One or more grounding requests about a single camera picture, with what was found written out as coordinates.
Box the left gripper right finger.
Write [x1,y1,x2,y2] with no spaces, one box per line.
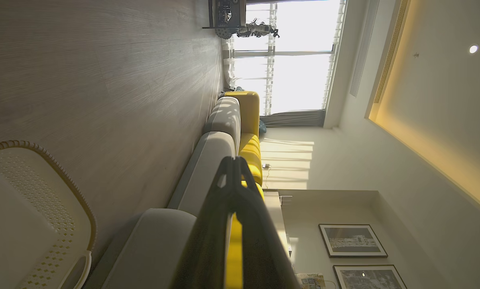
[234,157,301,289]

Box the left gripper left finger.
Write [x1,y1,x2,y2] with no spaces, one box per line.
[171,157,236,289]

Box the grey fabric sofa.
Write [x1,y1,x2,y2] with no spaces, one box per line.
[83,96,242,289]

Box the white side cabinet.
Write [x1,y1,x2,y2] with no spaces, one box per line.
[263,191,293,257]

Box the printed newspaper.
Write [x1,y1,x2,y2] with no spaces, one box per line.
[296,273,327,289]

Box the grey curtain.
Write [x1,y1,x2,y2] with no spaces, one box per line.
[260,109,325,128]

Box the white perforated laundry basket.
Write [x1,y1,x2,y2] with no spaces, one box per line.
[0,140,97,289]

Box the large bright window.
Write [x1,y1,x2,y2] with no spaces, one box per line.
[232,0,344,115]

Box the white sheer curtain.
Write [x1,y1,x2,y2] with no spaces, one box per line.
[223,36,240,93]

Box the distant dark wheeled robot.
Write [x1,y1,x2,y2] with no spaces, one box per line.
[202,0,281,40]

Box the long linear ceiling vent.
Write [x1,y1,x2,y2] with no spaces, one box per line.
[373,0,411,104]

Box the black framed wall picture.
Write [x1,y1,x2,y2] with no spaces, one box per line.
[319,224,388,258]
[333,265,407,289]

